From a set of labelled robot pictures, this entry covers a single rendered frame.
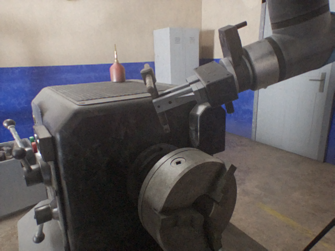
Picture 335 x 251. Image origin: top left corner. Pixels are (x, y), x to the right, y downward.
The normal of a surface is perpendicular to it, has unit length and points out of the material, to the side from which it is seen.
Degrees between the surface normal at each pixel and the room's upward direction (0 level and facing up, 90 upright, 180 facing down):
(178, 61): 90
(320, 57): 110
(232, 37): 78
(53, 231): 0
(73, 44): 90
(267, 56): 71
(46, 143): 90
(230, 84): 99
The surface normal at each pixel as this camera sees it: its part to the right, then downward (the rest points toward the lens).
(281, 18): -0.79, 0.46
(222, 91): 0.07, 0.42
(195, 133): -0.84, 0.18
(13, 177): 0.62, 0.19
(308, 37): -0.21, 0.41
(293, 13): -0.50, 0.47
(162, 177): -0.59, -0.59
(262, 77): 0.14, 0.59
